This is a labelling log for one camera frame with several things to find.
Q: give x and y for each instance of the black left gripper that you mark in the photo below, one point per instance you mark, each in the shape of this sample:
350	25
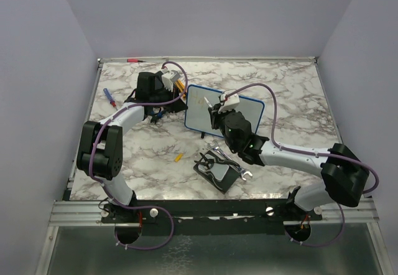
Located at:
176	106

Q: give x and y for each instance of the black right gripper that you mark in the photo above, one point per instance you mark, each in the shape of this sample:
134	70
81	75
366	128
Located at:
215	116

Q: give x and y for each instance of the blue framed whiteboard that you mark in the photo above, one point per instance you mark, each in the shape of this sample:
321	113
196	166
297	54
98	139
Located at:
197	117

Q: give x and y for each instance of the yellow capped white marker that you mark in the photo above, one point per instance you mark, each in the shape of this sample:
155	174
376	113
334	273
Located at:
207	102

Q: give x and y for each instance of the yellow marker cap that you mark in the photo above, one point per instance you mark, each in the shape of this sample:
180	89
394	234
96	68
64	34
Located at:
178	157

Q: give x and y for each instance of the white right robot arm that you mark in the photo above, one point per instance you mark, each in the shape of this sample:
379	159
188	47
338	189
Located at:
343	175

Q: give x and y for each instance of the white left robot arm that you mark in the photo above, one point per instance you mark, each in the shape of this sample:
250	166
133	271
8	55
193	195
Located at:
100	152

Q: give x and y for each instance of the yellow pencil behind whiteboard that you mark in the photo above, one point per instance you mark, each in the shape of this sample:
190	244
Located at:
181	88

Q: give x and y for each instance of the chrome combination wrench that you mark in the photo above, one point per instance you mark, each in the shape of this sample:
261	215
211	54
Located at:
244	173

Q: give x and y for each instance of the blue red screwdriver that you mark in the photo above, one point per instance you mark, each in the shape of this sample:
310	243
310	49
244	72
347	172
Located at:
110	98

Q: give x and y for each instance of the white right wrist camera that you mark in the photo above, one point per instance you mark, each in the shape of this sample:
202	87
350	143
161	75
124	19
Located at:
228	102

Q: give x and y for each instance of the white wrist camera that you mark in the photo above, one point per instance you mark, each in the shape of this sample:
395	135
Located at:
169	78
228	102

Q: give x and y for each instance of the blue handled cutting pliers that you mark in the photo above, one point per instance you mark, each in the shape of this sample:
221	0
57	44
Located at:
155	116

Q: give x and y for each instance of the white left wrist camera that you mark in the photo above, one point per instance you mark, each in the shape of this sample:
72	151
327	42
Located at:
169	78

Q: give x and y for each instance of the black network switch box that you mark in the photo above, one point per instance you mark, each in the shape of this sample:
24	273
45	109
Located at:
217	175

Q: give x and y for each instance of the red marker on rail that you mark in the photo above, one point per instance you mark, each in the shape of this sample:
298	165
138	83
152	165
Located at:
134	60

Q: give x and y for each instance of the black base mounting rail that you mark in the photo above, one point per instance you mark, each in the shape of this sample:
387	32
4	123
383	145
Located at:
206	217

